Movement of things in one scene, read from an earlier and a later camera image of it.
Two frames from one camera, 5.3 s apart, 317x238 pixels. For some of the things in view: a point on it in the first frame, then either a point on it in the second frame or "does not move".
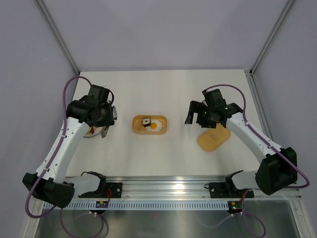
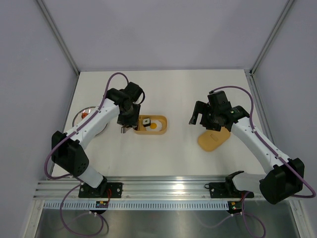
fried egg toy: [155, 125] does not move
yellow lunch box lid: [211, 139] does not move
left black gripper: [109, 120] -> [132, 121]
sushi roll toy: [146, 122] does not move
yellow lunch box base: [138, 128] does not move
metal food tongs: [103, 131] -> [125, 128]
